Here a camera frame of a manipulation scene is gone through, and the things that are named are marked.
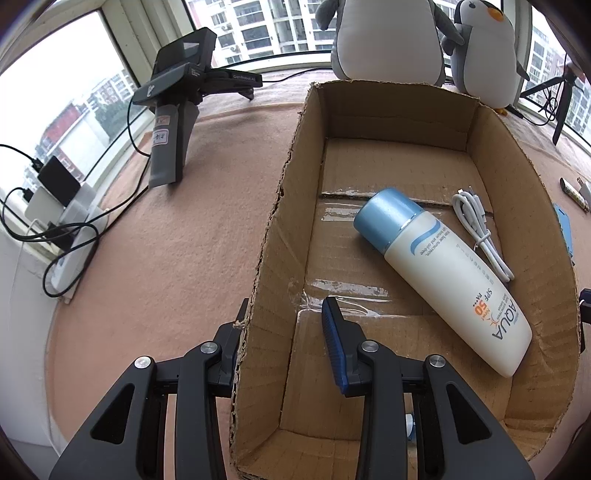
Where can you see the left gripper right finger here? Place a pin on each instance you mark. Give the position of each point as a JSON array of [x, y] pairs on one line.
[[457, 436]]

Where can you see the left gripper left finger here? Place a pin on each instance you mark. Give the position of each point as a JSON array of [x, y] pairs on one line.
[[124, 435]]

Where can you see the clear blue small bottle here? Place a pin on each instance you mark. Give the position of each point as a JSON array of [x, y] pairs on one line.
[[410, 427]]

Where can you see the white sunscreen bottle blue cap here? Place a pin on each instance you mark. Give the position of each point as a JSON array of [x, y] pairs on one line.
[[450, 276]]

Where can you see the brown cardboard box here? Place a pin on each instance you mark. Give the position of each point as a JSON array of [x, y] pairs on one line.
[[289, 420]]

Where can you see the blue phone stand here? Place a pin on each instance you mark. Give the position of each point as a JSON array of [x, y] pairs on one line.
[[565, 226]]

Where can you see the patterned lighter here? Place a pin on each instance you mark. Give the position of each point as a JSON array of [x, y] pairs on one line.
[[573, 194]]

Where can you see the white power strip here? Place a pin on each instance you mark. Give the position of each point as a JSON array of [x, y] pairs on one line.
[[76, 236]]

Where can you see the black tripod stand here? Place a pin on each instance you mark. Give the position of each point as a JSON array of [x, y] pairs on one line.
[[560, 91]]

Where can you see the white charger on strip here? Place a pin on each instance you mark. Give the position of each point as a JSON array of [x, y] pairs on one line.
[[44, 208]]

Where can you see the black power adapter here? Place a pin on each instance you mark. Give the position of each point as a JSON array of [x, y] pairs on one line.
[[58, 181]]

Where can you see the small penguin plush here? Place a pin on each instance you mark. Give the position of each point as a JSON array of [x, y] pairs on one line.
[[485, 64]]

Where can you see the checkered cloth on sill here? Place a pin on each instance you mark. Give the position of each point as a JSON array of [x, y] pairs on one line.
[[284, 87]]

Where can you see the spare black handheld gripper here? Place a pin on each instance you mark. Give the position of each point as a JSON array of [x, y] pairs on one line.
[[181, 77]]

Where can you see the large penguin plush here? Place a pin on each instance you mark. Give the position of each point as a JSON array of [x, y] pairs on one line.
[[388, 41]]

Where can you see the white USB wall charger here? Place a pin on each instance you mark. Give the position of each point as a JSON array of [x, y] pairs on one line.
[[585, 189]]

